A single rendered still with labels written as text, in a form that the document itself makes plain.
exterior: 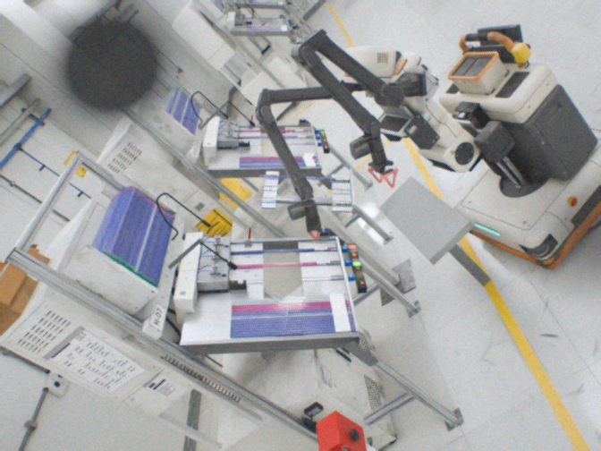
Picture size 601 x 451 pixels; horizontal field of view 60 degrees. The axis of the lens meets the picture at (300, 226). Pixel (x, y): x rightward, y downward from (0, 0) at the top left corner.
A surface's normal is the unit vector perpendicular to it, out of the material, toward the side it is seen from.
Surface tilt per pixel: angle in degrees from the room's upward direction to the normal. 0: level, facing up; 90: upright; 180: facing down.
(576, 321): 0
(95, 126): 90
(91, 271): 90
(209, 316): 44
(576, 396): 0
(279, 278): 90
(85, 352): 88
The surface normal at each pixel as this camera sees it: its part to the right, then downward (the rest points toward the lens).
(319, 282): 0.00, -0.83
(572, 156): 0.35, 0.28
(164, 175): 0.07, 0.55
